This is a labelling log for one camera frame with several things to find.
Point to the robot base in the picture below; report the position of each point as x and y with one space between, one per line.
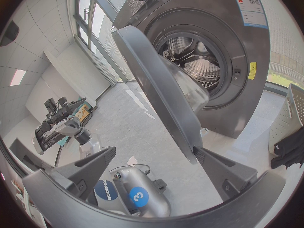
142 191

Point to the black garment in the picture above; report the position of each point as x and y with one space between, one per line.
291 148

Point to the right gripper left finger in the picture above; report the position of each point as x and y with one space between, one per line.
90 172

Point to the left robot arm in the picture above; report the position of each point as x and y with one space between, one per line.
59 132

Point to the cream laundry basket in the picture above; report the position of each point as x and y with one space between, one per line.
285 117

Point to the washing machine door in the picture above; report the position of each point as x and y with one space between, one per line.
152 79

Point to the grey washing machine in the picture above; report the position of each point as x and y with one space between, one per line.
244 56

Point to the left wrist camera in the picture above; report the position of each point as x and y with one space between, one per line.
50 104

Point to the ceiling light panel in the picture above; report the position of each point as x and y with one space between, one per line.
18 77

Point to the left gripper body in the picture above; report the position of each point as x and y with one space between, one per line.
68 109

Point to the window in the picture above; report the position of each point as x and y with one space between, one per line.
95 20

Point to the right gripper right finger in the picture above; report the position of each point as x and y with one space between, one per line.
225 174

